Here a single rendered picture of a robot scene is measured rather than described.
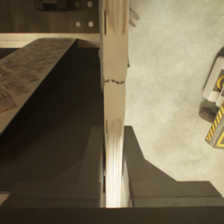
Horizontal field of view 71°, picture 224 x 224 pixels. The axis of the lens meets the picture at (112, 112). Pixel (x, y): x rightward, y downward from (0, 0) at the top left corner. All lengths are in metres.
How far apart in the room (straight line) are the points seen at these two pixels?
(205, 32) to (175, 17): 0.20
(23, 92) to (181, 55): 0.96
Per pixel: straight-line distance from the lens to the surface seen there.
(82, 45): 0.88
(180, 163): 1.56
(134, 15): 0.24
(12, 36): 0.99
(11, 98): 0.37
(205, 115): 1.20
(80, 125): 0.30
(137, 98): 1.13
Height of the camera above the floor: 1.04
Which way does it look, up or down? 64 degrees down
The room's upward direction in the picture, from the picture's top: 178 degrees clockwise
